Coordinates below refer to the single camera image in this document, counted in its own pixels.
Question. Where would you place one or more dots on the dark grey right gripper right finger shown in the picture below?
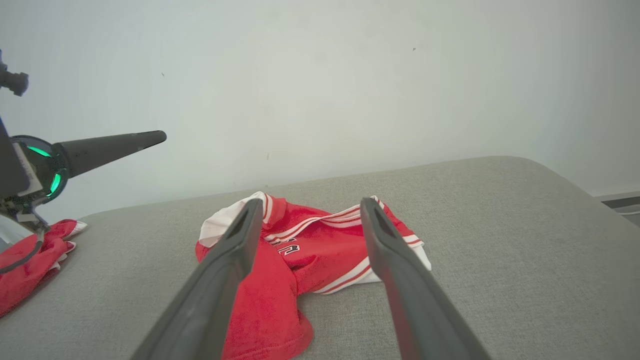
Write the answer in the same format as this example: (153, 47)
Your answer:
(415, 300)

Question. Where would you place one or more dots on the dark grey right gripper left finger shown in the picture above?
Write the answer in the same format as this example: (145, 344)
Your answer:
(210, 300)

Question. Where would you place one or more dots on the red numbered jersey white trim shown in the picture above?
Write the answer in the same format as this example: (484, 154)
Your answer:
(320, 250)

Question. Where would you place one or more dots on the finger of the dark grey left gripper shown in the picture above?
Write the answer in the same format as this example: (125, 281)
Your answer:
(110, 147)

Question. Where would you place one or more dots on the red shorts white trim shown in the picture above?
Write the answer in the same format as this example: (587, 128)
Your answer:
(25, 270)

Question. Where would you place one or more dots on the left gripper body green ring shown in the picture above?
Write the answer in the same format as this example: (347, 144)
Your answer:
(47, 170)

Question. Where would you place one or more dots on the dark wall baseboard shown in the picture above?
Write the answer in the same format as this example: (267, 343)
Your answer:
(620, 202)

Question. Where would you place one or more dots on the grey fabric sofa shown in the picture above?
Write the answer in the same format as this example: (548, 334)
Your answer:
(500, 260)

